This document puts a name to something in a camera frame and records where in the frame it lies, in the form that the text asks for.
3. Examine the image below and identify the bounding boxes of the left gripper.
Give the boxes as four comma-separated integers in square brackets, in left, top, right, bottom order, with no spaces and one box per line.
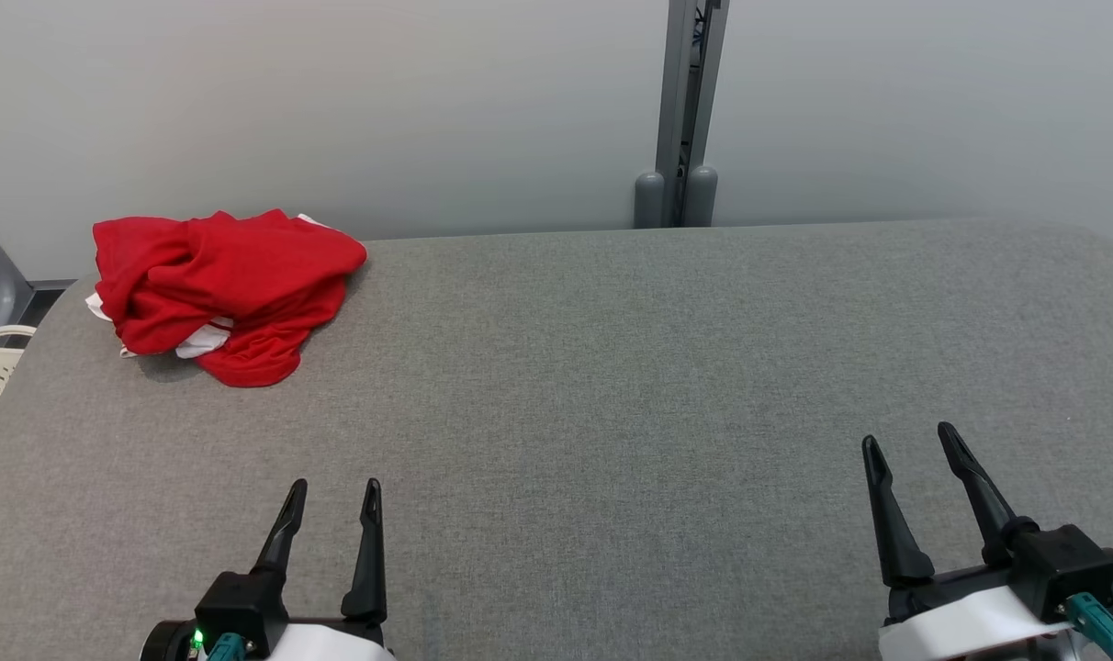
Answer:
[141,478,397,661]

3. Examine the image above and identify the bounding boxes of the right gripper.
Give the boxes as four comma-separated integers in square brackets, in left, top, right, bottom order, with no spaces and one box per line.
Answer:
[861,421,1113,661]

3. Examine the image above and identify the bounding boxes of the red jersey shirt white sleeves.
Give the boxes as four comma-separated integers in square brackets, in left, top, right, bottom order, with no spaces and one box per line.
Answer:
[85,209,369,389]

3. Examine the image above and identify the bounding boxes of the right gripper cable teal plug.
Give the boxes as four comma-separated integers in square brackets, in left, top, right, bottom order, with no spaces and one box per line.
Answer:
[1066,592,1113,661]

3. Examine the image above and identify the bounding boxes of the grey partition post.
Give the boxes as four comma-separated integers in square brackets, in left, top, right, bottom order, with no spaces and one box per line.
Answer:
[634,0,730,229]

